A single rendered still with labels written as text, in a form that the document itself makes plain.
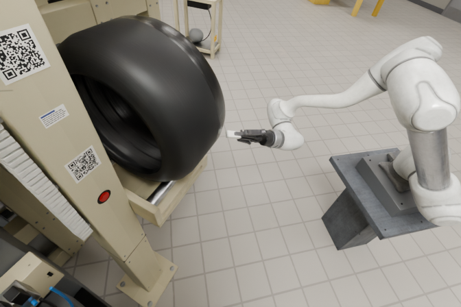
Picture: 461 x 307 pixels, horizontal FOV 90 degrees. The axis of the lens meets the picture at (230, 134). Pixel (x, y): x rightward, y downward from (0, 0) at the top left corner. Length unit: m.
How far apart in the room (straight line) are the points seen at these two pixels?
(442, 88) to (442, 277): 1.77
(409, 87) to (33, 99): 0.87
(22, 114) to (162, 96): 0.26
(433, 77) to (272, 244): 1.43
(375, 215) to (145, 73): 1.25
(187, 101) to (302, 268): 1.50
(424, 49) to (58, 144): 1.00
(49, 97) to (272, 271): 1.60
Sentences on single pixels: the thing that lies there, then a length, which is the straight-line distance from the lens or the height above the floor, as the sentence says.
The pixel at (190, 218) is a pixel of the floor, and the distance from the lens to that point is 1.88.
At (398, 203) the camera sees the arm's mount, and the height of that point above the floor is 0.73.
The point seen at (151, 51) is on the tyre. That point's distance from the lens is 0.66.
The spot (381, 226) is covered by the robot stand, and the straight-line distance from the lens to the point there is 1.42.
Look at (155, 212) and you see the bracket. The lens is 0.86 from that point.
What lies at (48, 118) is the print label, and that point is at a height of 1.38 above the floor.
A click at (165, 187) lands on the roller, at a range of 0.94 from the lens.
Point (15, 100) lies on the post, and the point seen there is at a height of 1.44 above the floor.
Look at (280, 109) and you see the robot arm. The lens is 1.18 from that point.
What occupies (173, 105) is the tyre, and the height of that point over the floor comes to 1.33.
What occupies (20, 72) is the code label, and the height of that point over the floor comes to 1.48.
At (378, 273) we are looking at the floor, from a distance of 2.11.
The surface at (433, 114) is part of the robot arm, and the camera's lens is 0.78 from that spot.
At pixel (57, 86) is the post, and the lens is 0.56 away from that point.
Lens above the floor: 1.71
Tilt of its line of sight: 45 degrees down
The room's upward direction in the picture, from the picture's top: 6 degrees clockwise
